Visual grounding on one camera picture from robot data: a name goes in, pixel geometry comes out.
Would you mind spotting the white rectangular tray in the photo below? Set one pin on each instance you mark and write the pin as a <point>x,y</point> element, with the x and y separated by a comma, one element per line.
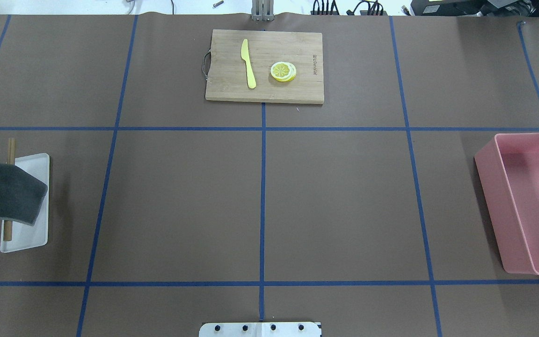
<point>32,236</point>

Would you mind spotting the bamboo cutting board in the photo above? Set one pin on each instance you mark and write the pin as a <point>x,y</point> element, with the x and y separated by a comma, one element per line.
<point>226,78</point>

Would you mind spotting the aluminium frame post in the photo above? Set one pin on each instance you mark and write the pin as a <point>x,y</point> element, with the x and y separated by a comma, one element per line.
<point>263,10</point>

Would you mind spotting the yellow lemon slices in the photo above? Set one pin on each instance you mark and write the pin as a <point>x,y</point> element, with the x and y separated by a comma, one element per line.
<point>283,71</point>

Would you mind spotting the grey cloth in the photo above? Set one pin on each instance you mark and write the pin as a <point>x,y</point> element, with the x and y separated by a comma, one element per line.
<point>21,195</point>

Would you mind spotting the yellow plastic knife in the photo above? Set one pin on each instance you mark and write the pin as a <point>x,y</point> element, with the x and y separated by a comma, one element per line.
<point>245,56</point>

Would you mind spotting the pink plastic bin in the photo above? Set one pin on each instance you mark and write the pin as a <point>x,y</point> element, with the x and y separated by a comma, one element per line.
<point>508,167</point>

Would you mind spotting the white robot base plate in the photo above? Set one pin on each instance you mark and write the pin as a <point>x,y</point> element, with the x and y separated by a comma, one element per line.
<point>261,329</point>

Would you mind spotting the black power strip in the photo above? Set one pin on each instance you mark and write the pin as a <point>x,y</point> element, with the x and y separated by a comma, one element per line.
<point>324,7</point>

